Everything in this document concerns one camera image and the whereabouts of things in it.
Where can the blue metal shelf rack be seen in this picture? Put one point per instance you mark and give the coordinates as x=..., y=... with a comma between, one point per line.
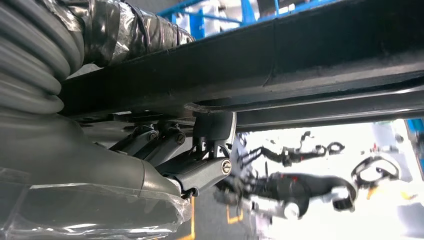
x=198, y=24

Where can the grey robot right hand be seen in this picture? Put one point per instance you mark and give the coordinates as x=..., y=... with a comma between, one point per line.
x=82, y=165

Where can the thin black wiring harness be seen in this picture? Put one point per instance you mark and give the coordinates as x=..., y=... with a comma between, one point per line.
x=288, y=155

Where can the black wiring harness bundle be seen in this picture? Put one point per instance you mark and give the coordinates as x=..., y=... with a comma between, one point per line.
x=291, y=188

